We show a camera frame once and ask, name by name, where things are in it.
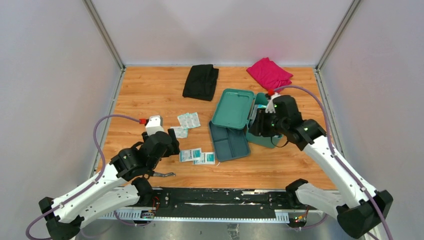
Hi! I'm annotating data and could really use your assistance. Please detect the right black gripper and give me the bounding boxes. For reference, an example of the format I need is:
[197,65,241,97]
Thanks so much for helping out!
[248,108,288,138]

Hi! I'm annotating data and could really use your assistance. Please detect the teal white sachet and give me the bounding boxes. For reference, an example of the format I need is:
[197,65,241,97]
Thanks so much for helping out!
[193,152,216,165]
[179,148,202,163]

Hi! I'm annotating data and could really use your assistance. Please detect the teal medicine box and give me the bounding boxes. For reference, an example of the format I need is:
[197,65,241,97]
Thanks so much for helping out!
[211,88,283,149]

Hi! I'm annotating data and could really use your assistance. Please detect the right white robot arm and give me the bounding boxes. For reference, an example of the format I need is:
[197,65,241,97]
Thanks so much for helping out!
[248,93,394,239]

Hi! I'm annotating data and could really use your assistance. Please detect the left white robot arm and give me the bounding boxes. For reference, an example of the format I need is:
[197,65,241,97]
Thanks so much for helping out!
[39,115,180,240]

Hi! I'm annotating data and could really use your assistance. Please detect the bandage strips pack lower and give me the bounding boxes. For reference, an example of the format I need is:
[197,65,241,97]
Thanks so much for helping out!
[170,126,188,139]

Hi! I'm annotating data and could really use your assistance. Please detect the pink folded cloth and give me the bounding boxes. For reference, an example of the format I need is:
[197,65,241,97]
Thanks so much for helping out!
[246,57,294,91]

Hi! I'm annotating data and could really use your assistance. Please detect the dark teal divided tray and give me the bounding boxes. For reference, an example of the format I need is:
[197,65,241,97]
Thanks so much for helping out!
[208,121,251,162]

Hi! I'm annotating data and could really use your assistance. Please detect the black folded cloth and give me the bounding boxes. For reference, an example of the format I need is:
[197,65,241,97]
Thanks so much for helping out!
[182,64,219,102]

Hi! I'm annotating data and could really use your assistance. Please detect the black handled scissors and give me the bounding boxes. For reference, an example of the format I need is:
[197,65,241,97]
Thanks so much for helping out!
[152,171,176,178]

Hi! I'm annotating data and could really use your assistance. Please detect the black metal base rail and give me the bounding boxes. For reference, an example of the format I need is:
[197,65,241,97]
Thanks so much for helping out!
[67,185,374,229]

